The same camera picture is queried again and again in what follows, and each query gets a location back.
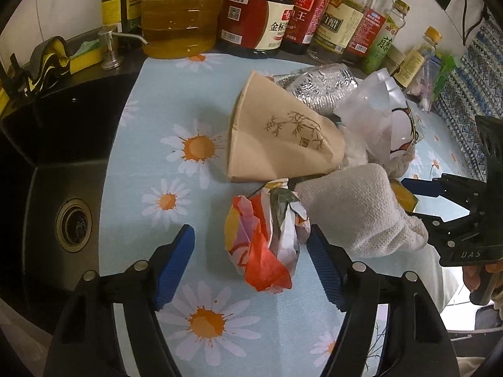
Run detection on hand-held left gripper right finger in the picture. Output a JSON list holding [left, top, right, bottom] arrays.
[[307, 223, 460, 377]]

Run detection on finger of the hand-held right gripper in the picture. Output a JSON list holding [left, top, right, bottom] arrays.
[[406, 211, 478, 245], [401, 173, 488, 215]]

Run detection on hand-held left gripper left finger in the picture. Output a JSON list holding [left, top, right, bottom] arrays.
[[43, 224, 196, 377]]

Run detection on orange paper wrapper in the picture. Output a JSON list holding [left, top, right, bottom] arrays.
[[223, 178, 311, 293]]

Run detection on white cloth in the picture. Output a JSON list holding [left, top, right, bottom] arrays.
[[295, 163, 429, 258]]

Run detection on brown paper bag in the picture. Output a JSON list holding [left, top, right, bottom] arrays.
[[226, 68, 346, 183]]

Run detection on person's right hand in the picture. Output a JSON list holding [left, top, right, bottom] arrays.
[[462, 264, 479, 296]]

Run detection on crumpled clear plastic bag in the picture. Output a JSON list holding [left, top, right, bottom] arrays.
[[334, 68, 409, 169]]

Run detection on daisy print blue tablecloth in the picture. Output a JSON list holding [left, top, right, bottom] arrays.
[[98, 49, 484, 377]]

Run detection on sink drain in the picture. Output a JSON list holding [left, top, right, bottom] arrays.
[[55, 198, 93, 252]]

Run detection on blue patterned cloth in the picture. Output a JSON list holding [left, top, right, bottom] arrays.
[[430, 19, 503, 183]]

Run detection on green packet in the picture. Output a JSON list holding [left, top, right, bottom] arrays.
[[432, 54, 461, 101]]

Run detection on yellow cap seasoning bottle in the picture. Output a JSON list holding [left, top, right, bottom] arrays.
[[392, 27, 443, 89]]

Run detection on silver foil bag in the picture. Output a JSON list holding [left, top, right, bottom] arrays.
[[271, 63, 360, 112]]

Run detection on black sink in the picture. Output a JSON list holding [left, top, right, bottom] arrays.
[[0, 61, 138, 323]]

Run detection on red label clear bottle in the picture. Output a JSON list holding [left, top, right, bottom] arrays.
[[346, 0, 398, 64]]

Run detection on clear vinegar bottle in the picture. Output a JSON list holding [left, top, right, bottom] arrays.
[[307, 0, 379, 64]]

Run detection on soy sauce bottle red label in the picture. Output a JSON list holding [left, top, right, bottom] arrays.
[[282, 0, 339, 55]]

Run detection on steel soap dispenser pump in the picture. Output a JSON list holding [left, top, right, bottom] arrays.
[[98, 27, 149, 70]]

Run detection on yellow green sponge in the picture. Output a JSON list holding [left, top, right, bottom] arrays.
[[69, 33, 108, 74]]

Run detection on dark sauce jar red label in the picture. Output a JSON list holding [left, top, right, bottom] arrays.
[[217, 0, 295, 59]]

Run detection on black yellow cloth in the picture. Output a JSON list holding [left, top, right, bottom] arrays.
[[8, 36, 72, 101]]

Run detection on large cooking oil jug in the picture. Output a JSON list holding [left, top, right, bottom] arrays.
[[141, 0, 221, 59]]

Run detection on yellow green label oil bottle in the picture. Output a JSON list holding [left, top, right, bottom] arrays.
[[100, 0, 143, 35]]

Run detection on black cable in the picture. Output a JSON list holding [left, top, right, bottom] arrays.
[[463, 0, 490, 48]]

